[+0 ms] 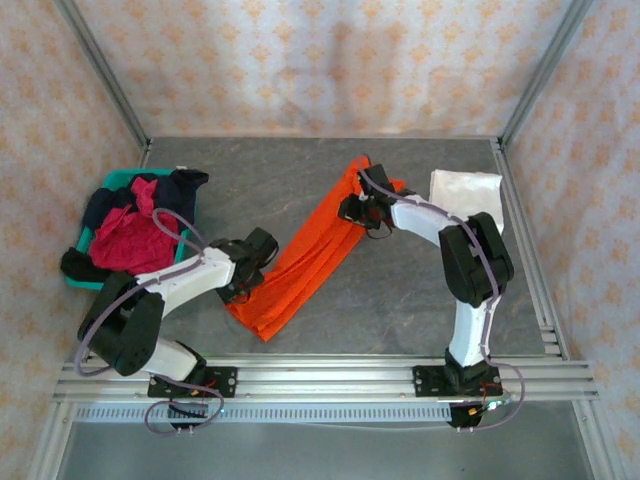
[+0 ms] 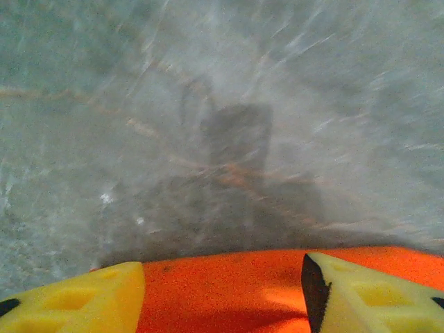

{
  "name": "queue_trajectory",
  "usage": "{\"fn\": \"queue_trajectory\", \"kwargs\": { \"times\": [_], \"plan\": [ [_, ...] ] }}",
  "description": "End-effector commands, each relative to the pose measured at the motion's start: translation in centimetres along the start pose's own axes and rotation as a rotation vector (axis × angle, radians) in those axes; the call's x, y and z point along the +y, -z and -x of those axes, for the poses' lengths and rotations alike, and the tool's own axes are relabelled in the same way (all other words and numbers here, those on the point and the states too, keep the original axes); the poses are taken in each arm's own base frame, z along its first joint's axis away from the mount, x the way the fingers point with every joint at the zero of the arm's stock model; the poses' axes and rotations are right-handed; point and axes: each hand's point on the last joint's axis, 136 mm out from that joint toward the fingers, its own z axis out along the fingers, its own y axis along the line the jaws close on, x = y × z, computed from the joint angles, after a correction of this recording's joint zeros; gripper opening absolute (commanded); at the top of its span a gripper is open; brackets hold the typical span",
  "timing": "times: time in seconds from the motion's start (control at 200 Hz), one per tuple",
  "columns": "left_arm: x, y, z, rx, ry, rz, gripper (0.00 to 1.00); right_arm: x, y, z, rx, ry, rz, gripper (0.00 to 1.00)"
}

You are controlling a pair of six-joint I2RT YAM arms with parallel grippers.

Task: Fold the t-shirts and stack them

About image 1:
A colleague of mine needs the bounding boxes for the orange t-shirt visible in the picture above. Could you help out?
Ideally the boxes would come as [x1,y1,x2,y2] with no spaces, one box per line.
[224,155,409,344]

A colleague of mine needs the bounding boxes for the aluminium frame post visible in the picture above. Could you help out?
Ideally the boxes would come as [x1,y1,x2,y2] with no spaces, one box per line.
[499,0,597,146]
[52,0,152,151]

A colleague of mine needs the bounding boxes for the magenta t-shirt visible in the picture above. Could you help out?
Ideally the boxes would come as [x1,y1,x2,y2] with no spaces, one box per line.
[89,177,189,276]

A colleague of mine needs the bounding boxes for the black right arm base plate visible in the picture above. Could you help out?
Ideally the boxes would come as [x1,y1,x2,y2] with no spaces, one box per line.
[412,362,502,399]

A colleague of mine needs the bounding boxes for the navy t-shirt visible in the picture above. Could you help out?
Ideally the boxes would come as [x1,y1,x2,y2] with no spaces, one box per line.
[83,168,210,232]

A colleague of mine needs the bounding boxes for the black t-shirt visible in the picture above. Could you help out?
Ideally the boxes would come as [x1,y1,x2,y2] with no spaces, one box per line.
[61,245,126,289]

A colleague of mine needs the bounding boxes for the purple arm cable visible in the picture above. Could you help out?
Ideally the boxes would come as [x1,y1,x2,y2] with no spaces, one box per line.
[357,153,526,434]
[73,207,225,437]

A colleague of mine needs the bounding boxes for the aluminium cross rails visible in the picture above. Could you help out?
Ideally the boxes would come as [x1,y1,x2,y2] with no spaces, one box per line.
[52,352,599,402]

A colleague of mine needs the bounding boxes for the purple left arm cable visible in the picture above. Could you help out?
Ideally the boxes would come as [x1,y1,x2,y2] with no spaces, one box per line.
[73,207,225,437]

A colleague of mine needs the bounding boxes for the slotted grey cable duct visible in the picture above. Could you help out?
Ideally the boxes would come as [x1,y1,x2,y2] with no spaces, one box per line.
[74,402,454,424]

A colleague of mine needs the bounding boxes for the small circuit board with wires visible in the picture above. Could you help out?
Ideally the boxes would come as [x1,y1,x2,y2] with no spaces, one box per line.
[467,382,517,419]

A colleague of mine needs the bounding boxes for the teal plastic basket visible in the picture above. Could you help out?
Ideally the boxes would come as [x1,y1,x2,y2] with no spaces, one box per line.
[67,168,204,294]

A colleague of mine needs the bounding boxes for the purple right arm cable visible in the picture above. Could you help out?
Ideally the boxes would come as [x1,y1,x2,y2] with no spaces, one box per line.
[357,153,526,434]

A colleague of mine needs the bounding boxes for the white folded t-shirt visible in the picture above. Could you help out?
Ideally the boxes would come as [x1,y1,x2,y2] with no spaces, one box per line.
[428,168,504,236]

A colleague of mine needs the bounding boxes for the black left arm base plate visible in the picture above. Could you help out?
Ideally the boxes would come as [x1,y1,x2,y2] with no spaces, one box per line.
[147,352,239,399]

